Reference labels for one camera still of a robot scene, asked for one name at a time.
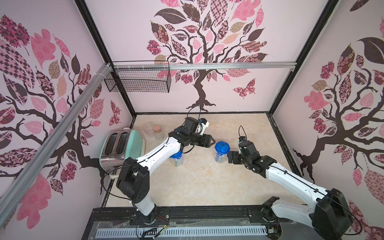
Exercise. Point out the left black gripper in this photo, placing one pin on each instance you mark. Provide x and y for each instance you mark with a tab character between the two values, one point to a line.
205	142

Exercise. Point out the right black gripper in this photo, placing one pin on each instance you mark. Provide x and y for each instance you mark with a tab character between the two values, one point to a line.
237	157

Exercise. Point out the blue lid container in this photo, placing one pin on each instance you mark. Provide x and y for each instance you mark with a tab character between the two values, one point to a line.
177	159
222	149

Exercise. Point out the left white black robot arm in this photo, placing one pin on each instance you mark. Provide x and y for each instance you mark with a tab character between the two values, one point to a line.
134	177

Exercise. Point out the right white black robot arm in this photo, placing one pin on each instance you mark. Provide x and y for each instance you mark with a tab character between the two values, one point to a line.
326	211

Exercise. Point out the small bottle cork lid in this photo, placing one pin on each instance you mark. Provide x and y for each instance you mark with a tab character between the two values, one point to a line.
159	134

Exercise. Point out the clear glass tumbler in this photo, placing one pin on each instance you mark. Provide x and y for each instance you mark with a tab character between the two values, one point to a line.
149	129

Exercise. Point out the mint chrome toaster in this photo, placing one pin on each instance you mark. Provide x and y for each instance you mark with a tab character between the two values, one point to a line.
119	145

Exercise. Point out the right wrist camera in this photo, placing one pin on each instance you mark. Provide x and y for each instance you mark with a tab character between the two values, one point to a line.
242	140

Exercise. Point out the black base frame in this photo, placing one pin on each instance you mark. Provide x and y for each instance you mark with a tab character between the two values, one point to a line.
197	216

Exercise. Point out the white slotted cable duct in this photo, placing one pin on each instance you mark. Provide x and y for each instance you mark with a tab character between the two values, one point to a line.
181	232

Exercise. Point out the back aluminium rail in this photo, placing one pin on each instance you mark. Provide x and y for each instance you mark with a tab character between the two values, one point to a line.
209	66

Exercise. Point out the aluminium rail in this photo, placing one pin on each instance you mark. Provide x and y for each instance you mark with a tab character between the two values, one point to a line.
19	187
209	66

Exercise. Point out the black wire basket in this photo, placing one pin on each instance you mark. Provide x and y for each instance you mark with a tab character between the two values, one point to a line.
140	76

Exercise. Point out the left aluminium rail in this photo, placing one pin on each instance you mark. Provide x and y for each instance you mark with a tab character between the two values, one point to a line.
19	187

